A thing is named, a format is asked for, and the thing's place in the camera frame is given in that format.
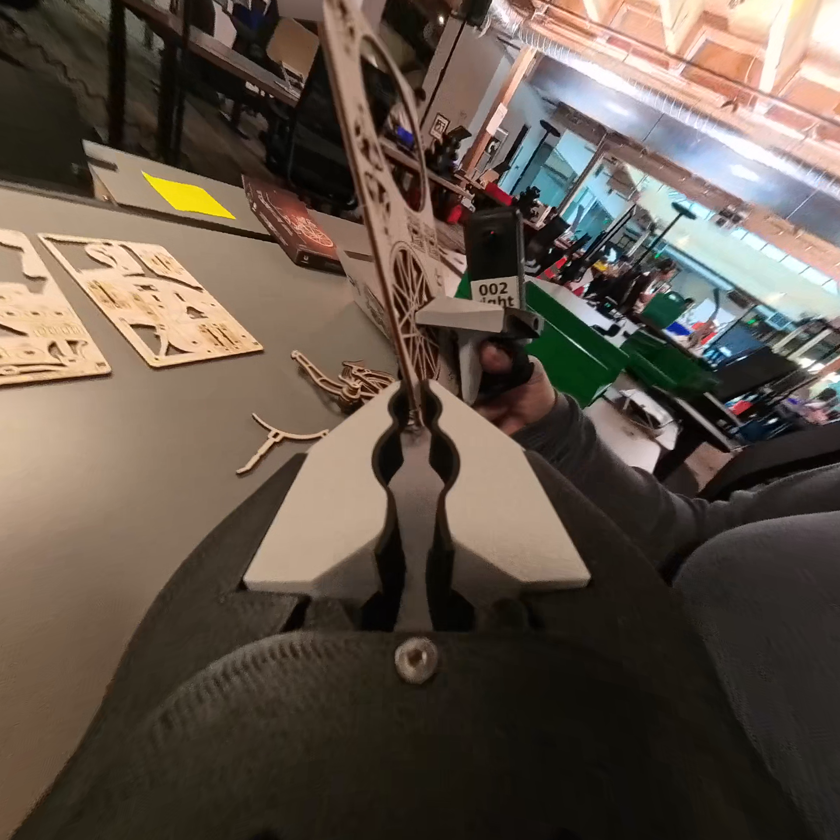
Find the wooden bicycle model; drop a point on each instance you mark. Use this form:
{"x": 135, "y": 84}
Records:
{"x": 348, "y": 387}

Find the wooden parts sheet animal outlines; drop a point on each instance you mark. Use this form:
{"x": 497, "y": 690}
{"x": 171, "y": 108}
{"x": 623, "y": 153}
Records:
{"x": 371, "y": 164}

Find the pale wooden chair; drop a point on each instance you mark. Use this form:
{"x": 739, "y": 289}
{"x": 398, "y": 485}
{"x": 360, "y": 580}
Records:
{"x": 292, "y": 49}

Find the yellow sticky note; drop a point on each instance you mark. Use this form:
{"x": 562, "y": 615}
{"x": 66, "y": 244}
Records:
{"x": 187, "y": 197}

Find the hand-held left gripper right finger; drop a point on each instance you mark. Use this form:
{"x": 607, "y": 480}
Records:
{"x": 512, "y": 518}

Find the wooden curved fender part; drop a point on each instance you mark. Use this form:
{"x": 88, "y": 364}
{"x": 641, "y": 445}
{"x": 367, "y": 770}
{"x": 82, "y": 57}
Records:
{"x": 279, "y": 436}

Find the wooden parts sheet with slots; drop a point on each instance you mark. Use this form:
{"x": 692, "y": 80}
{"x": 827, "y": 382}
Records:
{"x": 239, "y": 342}

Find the black mesh office chair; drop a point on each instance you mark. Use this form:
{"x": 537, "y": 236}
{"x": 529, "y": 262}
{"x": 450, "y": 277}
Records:
{"x": 315, "y": 131}

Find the dark red product box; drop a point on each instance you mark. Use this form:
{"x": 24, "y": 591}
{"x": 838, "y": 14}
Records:
{"x": 289, "y": 223}

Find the person's grey ribbed clothing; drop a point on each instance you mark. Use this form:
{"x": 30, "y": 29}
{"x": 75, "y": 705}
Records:
{"x": 768, "y": 623}

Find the person's right hand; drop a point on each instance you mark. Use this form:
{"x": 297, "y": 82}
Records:
{"x": 525, "y": 400}

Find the green storage bin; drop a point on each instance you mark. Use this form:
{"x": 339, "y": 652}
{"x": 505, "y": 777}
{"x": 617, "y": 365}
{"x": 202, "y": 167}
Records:
{"x": 669, "y": 367}
{"x": 571, "y": 354}

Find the wooden parts sheet curved cutout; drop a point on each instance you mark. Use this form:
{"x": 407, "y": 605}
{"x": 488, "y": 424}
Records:
{"x": 79, "y": 364}

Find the person's right forearm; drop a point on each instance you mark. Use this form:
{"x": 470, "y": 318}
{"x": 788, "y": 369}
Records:
{"x": 610, "y": 472}

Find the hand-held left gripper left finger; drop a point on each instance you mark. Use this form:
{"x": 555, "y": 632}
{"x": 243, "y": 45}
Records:
{"x": 315, "y": 518}

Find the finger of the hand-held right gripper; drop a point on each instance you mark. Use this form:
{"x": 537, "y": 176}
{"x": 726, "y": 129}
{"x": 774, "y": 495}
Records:
{"x": 459, "y": 318}

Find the assembly instruction booklet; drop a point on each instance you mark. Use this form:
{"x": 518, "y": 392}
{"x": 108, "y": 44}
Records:
{"x": 364, "y": 282}

